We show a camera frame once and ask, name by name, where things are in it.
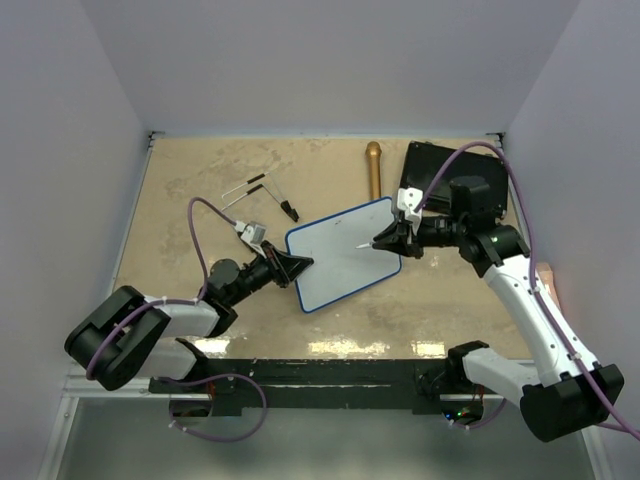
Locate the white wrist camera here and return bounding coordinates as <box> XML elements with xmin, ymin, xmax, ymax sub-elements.
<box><xmin>234</xmin><ymin>221</ymin><xmax>267</xmax><ymax>257</ymax></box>
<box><xmin>396</xmin><ymin>187</ymin><xmax>423</xmax><ymax>224</ymax></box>

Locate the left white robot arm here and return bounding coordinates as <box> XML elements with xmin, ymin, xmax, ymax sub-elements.
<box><xmin>64</xmin><ymin>241</ymin><xmax>314</xmax><ymax>392</ymax></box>

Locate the black base frame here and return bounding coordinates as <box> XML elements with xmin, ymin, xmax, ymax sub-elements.
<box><xmin>148</xmin><ymin>357</ymin><xmax>504</xmax><ymax>419</ymax></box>

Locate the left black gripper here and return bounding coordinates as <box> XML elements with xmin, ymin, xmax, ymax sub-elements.
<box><xmin>227</xmin><ymin>240</ymin><xmax>313</xmax><ymax>306</ymax></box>

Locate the blue framed whiteboard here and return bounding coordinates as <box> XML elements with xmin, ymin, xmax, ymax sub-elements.
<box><xmin>285</xmin><ymin>196</ymin><xmax>402</xmax><ymax>314</ymax></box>

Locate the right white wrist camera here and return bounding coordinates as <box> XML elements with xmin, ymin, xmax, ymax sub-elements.
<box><xmin>396</xmin><ymin>187</ymin><xmax>423</xmax><ymax>224</ymax></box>

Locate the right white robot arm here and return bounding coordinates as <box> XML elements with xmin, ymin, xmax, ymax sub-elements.
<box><xmin>371</xmin><ymin>176</ymin><xmax>624</xmax><ymax>442</ymax></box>

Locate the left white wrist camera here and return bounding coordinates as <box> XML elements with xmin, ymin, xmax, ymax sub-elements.
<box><xmin>234</xmin><ymin>221</ymin><xmax>267</xmax><ymax>257</ymax></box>

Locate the gold microphone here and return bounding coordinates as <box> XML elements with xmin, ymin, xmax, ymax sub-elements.
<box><xmin>365</xmin><ymin>141</ymin><xmax>382</xmax><ymax>200</ymax></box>

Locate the wire whiteboard stand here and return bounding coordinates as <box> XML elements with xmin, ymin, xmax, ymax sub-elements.
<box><xmin>220</xmin><ymin>170</ymin><xmax>301</xmax><ymax>227</ymax></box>

